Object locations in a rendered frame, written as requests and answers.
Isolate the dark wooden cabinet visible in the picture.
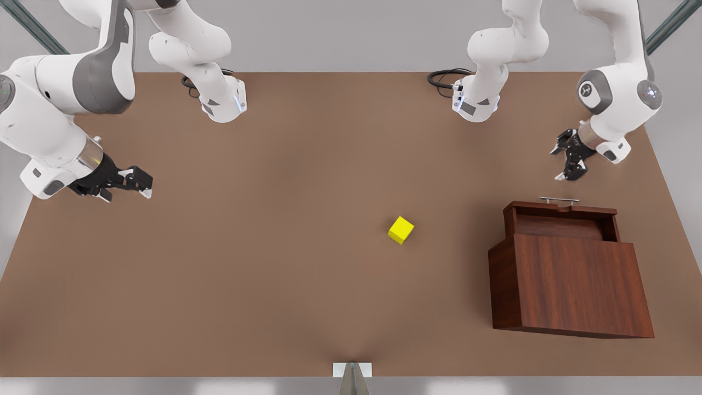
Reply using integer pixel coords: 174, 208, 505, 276
488, 232, 656, 340

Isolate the black cable loop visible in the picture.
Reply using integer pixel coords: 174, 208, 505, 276
181, 68, 236, 100
427, 68, 473, 99

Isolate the yellow cube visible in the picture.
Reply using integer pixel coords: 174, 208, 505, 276
388, 216, 415, 246

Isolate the wooden drawer with metal handle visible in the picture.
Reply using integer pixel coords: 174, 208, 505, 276
503, 196, 621, 242

